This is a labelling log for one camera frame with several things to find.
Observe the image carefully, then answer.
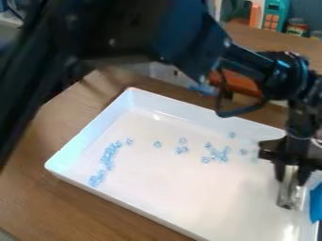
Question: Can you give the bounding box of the orange toy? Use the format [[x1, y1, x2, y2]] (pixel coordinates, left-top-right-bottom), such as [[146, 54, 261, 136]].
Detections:
[[207, 69, 265, 99]]

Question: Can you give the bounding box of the blue toy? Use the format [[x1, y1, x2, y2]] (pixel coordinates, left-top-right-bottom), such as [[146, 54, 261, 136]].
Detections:
[[308, 182, 322, 224]]

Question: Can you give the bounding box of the red and green can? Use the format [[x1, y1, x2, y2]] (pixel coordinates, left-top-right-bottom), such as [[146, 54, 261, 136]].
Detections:
[[285, 17, 311, 39]]

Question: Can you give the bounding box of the pile of blue bits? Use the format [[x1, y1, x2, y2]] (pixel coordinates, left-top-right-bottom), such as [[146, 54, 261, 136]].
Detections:
[[85, 137, 135, 189], [151, 131, 252, 165]]

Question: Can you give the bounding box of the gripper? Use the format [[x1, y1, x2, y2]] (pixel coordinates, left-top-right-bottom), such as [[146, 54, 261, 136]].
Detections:
[[256, 134, 322, 186]]

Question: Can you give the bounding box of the white box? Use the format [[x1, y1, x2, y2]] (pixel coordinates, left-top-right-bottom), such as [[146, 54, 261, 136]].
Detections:
[[134, 60, 204, 91]]

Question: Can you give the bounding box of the silver tool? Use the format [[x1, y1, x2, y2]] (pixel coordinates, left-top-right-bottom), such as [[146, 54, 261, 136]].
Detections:
[[275, 164, 306, 211]]

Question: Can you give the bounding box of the white tray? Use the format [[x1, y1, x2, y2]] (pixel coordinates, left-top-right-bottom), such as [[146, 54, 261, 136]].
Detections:
[[43, 87, 322, 241]]

